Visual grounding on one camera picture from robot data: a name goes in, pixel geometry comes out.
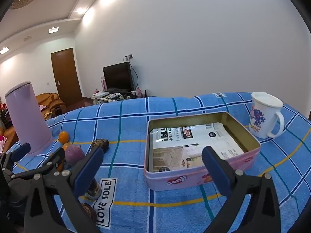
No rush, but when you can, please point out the wrinkled dark brown fruit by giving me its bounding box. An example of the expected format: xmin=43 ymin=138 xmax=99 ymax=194
xmin=93 ymin=139 xmax=109 ymax=154

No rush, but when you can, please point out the black television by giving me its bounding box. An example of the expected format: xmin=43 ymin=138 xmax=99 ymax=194
xmin=102 ymin=62 xmax=135 ymax=91

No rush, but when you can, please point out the brown leather armchair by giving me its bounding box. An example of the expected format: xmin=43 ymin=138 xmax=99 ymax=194
xmin=36 ymin=93 xmax=66 ymax=120

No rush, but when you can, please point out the pink tin box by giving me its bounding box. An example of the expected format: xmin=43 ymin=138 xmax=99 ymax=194
xmin=143 ymin=111 xmax=261 ymax=192

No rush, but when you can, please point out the dark rack with red items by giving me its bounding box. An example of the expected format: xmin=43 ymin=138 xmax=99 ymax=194
xmin=0 ymin=103 xmax=12 ymax=129

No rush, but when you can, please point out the brown wooden door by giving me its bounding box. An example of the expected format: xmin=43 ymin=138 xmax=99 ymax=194
xmin=51 ymin=48 xmax=83 ymax=105

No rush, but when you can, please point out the black power cable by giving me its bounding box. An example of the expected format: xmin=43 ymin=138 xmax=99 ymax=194
xmin=129 ymin=61 xmax=139 ymax=91

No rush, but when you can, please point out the white television stand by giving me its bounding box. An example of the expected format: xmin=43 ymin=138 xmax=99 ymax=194
xmin=90 ymin=91 xmax=149 ymax=106

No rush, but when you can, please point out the brown leather sofa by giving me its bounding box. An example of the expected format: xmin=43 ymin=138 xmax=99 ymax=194
xmin=0 ymin=126 xmax=19 ymax=152

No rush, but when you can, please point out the round purple fruit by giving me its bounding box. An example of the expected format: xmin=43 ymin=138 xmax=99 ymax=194
xmin=65 ymin=145 xmax=85 ymax=167

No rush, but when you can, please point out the white printed mug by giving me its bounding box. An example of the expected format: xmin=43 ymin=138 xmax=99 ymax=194
xmin=249 ymin=91 xmax=285 ymax=139

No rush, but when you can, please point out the blue plaid blanket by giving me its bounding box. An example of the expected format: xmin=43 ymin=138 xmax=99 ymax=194
xmin=5 ymin=92 xmax=311 ymax=233

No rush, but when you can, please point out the cut purple fruit piece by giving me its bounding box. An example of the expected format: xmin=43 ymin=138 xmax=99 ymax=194
xmin=84 ymin=177 xmax=102 ymax=201

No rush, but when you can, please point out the smooth dark brown fruit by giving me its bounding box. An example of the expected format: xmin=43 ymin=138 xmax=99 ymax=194
xmin=81 ymin=203 xmax=98 ymax=222

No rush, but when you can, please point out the lilac electric kettle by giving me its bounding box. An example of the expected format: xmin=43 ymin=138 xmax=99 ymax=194
xmin=5 ymin=81 xmax=54 ymax=156

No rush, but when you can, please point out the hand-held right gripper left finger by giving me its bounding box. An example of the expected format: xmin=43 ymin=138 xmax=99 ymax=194
xmin=23 ymin=147 xmax=105 ymax=233

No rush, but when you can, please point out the white packet in tin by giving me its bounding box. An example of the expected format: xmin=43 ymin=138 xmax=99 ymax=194
xmin=149 ymin=123 xmax=246 ymax=171

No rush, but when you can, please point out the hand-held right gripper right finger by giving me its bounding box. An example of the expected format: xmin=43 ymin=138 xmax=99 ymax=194
xmin=202 ymin=146 xmax=288 ymax=233

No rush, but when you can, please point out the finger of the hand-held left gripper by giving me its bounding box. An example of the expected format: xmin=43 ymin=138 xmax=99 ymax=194
xmin=10 ymin=143 xmax=31 ymax=163
xmin=11 ymin=147 xmax=66 ymax=180

